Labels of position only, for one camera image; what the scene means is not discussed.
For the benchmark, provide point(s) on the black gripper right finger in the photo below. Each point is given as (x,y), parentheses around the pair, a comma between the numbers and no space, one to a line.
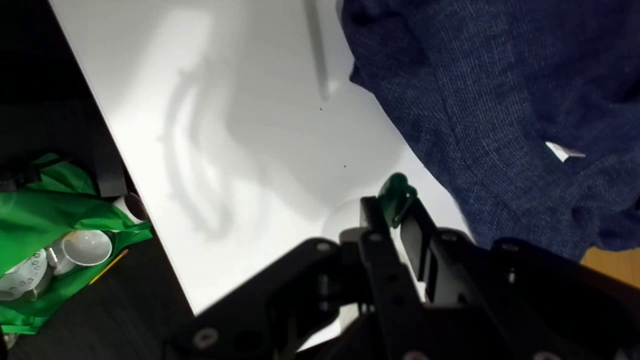
(455,317)

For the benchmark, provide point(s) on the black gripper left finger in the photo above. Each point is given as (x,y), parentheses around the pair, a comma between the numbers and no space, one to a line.
(397,302)

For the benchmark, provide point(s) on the green marker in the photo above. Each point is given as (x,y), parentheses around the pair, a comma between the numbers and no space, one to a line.
(397,199)

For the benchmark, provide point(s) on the clear cup in bag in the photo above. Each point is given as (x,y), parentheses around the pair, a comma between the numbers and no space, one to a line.
(27,280)

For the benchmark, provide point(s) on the white clothing label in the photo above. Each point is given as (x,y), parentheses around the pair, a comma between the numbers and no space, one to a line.
(562,153)

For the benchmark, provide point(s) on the dark blue cloth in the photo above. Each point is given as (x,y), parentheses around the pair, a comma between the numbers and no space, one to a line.
(478,87)

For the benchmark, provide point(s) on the green plastic bag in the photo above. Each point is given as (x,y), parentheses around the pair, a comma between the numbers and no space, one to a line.
(57,199)

